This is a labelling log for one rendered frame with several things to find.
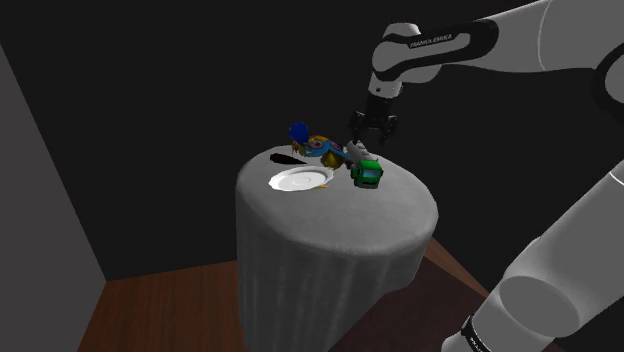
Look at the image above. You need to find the green toy tanker truck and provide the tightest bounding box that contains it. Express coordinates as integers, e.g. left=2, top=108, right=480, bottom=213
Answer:
left=344, top=139, right=385, bottom=190

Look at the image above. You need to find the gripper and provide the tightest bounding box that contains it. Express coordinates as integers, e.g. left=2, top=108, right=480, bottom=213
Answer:
left=349, top=92, right=399, bottom=146

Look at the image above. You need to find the white plate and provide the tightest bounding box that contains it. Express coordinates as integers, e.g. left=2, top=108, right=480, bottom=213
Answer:
left=267, top=165, right=336, bottom=192

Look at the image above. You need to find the round table with grey cloth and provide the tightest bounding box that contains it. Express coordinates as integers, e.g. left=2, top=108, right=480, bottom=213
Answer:
left=235, top=144, right=439, bottom=352

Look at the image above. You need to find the colourful blue toy figure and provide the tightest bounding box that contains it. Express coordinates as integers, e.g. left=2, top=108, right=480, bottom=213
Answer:
left=287, top=121, right=352, bottom=169

